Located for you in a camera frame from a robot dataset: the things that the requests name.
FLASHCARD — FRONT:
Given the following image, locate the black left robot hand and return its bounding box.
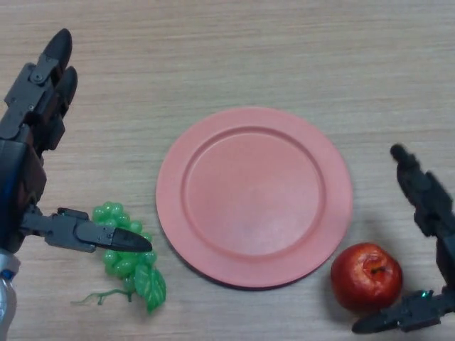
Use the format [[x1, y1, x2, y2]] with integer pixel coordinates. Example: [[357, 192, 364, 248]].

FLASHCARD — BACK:
[[0, 28, 153, 254]]

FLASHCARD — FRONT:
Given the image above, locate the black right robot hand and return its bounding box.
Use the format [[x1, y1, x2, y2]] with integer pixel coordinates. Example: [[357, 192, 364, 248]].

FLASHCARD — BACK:
[[351, 144, 455, 334]]

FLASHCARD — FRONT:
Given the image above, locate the red apple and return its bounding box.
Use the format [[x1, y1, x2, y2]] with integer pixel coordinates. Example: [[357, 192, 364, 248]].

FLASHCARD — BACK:
[[330, 242, 404, 313]]

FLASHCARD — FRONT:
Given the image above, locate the pink round plate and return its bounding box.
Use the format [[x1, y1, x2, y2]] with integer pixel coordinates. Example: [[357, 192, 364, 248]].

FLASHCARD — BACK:
[[155, 106, 354, 291]]

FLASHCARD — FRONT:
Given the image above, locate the green plastic grape bunch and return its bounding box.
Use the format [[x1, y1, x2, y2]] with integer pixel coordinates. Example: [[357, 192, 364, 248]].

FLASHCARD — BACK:
[[70, 201, 167, 314]]

